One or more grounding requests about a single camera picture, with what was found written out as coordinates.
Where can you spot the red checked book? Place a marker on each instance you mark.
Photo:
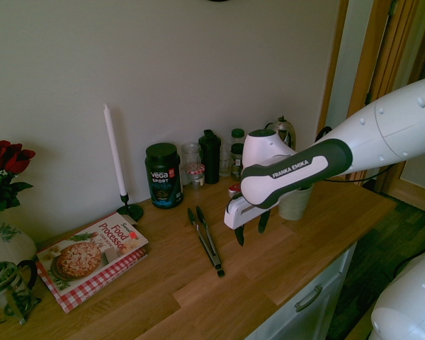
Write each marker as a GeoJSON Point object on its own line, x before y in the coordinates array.
{"type": "Point", "coordinates": [92, 292]}

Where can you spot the dark round wall clock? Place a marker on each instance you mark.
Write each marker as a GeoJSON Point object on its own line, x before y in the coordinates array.
{"type": "Point", "coordinates": [217, 0]}

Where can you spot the black candle holder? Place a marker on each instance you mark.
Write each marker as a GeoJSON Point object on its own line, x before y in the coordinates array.
{"type": "Point", "coordinates": [130, 210]}

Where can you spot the glass French press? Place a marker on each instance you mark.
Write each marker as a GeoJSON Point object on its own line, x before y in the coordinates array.
{"type": "Point", "coordinates": [7, 290]}

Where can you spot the dark Vega protein tub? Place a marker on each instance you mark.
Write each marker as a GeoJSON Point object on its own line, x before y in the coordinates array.
{"type": "Point", "coordinates": [163, 177]}

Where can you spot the wooden door frame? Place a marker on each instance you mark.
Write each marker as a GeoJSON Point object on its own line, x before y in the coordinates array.
{"type": "Point", "coordinates": [372, 53]}

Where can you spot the black-tipped metal tongs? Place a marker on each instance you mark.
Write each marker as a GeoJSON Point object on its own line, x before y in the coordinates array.
{"type": "Point", "coordinates": [206, 241]}

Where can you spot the black shaker bottle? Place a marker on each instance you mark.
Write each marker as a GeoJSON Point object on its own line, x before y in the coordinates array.
{"type": "Point", "coordinates": [210, 159]}

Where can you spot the clear drinking glass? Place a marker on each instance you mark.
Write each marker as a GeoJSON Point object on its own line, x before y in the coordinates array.
{"type": "Point", "coordinates": [225, 159]}

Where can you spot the pale green utensil holder cup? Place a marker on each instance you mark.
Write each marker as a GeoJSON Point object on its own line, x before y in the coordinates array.
{"type": "Point", "coordinates": [294, 205]}

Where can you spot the tall white candle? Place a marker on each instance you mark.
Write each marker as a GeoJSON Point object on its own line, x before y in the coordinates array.
{"type": "Point", "coordinates": [114, 152]}

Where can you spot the small jar with checked lid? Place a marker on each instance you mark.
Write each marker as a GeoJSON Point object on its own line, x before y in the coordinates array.
{"type": "Point", "coordinates": [195, 175]}

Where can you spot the clear glass jar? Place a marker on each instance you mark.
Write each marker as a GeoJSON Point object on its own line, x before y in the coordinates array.
{"type": "Point", "coordinates": [190, 152]}

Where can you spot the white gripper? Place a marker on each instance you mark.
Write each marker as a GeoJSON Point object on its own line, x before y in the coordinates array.
{"type": "Point", "coordinates": [239, 214]}

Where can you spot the Food Processor cookbook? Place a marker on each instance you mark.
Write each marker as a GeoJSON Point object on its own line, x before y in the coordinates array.
{"type": "Point", "coordinates": [88, 255]}

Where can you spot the red rose bouquet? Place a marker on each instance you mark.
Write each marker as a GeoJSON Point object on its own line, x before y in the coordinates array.
{"type": "Point", "coordinates": [5, 159]}

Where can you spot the white floral vase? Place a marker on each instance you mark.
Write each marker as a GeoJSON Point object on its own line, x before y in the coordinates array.
{"type": "Point", "coordinates": [7, 244]}

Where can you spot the stainless steel kettle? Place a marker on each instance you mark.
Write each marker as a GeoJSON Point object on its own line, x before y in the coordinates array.
{"type": "Point", "coordinates": [286, 129]}

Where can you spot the white kitchen cabinet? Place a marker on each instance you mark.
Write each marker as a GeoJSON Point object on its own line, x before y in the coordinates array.
{"type": "Point", "coordinates": [315, 283]}

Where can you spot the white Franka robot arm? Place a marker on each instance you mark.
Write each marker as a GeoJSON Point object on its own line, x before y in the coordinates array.
{"type": "Point", "coordinates": [386, 120]}

